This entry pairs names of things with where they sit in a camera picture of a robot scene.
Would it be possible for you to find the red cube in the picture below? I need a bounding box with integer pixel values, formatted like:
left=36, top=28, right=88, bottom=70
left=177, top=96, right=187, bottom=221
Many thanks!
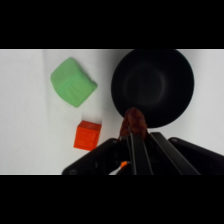
left=73, top=120, right=103, bottom=152

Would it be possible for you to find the green cube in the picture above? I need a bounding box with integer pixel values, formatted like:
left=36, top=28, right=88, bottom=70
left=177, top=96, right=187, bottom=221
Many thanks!
left=49, top=56, right=99, bottom=109

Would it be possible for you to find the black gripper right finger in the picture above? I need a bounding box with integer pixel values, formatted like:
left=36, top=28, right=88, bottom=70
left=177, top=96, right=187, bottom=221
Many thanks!
left=148, top=131, right=201, bottom=176

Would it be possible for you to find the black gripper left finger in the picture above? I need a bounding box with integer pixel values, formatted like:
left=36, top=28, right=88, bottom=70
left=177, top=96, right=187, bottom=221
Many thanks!
left=127, top=132, right=155, bottom=176

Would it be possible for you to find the black bowl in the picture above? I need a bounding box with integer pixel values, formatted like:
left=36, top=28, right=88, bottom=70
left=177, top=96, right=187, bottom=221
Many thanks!
left=110, top=49, right=196, bottom=130

